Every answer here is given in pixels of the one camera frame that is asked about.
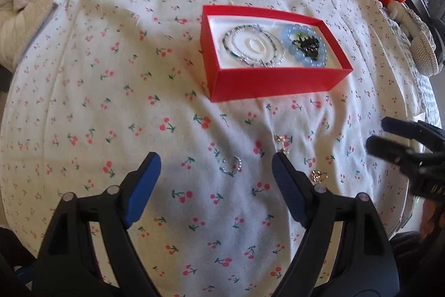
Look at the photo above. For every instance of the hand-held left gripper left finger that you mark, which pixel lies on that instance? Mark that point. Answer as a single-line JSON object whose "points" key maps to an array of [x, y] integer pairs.
{"points": [[142, 192]]}

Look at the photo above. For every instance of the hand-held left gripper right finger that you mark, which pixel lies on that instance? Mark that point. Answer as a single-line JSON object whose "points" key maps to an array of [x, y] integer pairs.
{"points": [[288, 189]]}

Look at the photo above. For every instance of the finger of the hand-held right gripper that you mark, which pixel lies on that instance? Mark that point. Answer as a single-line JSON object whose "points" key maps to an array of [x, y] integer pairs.
{"points": [[399, 125], [386, 147]]}

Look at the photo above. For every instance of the gold earring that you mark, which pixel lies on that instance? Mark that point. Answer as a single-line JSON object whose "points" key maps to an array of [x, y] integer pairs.
{"points": [[281, 140]]}

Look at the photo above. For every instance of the red cardboard box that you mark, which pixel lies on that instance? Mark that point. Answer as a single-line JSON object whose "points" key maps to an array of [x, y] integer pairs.
{"points": [[278, 84]]}

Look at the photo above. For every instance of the person's left hand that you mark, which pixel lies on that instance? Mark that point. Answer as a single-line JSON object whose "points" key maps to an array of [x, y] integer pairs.
{"points": [[431, 218]]}

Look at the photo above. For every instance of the beige woven basket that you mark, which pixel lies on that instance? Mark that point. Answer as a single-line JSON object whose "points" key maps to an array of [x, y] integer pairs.
{"points": [[425, 53]]}

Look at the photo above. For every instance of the cherry print bedsheet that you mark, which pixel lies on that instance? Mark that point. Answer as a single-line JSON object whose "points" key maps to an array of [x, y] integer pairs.
{"points": [[104, 109]]}

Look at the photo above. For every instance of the white plush toy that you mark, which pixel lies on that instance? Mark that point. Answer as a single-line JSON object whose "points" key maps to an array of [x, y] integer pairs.
{"points": [[399, 12]]}

